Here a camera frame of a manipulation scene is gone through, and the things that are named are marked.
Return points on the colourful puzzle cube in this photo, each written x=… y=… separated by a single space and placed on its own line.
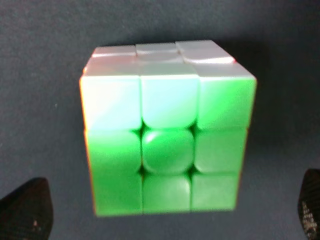
x=165 y=127

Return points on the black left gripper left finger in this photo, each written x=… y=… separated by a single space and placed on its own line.
x=26 y=213

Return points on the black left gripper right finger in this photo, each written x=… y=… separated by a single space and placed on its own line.
x=308 y=205

